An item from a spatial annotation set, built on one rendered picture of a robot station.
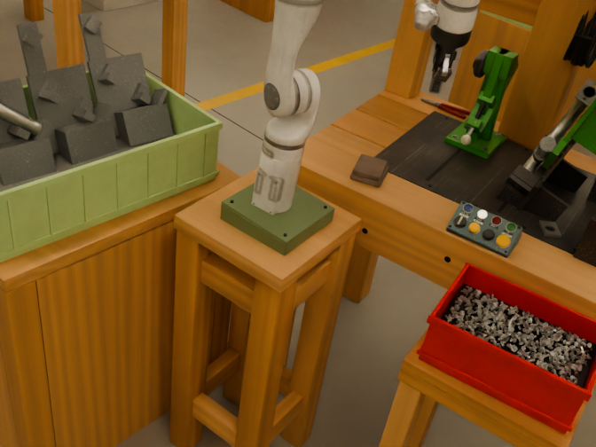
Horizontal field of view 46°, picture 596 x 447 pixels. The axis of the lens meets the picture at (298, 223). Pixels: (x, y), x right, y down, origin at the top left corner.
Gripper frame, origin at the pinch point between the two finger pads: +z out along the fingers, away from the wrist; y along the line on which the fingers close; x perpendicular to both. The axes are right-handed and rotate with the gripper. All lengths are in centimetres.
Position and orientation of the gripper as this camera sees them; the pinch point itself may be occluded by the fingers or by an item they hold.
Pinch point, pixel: (435, 83)
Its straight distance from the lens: 147.2
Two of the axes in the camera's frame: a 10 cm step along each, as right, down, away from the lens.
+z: -0.8, 6.6, 7.5
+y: 1.2, -7.4, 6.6
